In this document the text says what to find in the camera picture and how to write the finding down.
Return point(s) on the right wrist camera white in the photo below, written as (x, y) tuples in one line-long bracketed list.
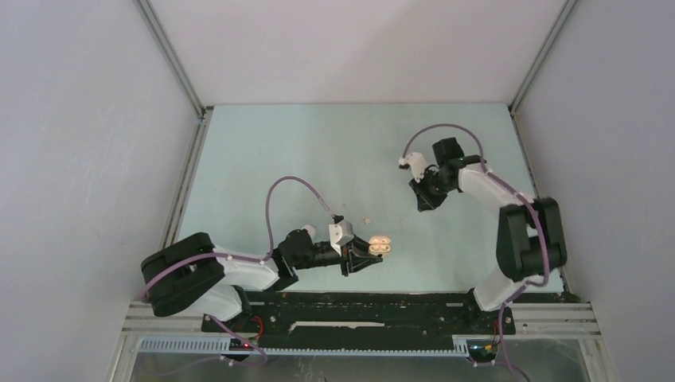
[(416, 163)]

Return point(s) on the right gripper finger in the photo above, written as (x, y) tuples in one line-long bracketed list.
[(437, 197), (425, 198)]

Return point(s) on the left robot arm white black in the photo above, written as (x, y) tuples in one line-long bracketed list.
[(198, 276)]

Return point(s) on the right aluminium frame post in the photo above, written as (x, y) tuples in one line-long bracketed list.
[(549, 43)]

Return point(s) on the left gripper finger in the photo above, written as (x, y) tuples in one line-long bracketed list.
[(358, 246), (358, 263)]

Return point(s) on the white earbud charging case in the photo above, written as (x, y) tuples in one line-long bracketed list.
[(311, 230)]

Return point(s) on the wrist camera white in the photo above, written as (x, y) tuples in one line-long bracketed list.
[(416, 163), (341, 233)]

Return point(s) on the beige earbud charging case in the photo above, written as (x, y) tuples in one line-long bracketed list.
[(380, 245)]

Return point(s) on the aluminium frame post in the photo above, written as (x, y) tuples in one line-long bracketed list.
[(166, 48), (549, 43)]

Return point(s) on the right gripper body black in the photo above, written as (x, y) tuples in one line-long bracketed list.
[(431, 180)]

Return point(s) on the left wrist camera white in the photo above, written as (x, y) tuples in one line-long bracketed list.
[(341, 233)]

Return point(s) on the left aluminium frame post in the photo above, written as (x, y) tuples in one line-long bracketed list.
[(166, 48)]

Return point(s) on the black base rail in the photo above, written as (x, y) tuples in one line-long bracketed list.
[(377, 321)]

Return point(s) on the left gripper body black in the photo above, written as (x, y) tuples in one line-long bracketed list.
[(345, 258)]

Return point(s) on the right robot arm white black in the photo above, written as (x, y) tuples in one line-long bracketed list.
[(530, 242)]

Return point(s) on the white slotted cable duct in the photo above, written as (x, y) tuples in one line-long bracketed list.
[(231, 346)]

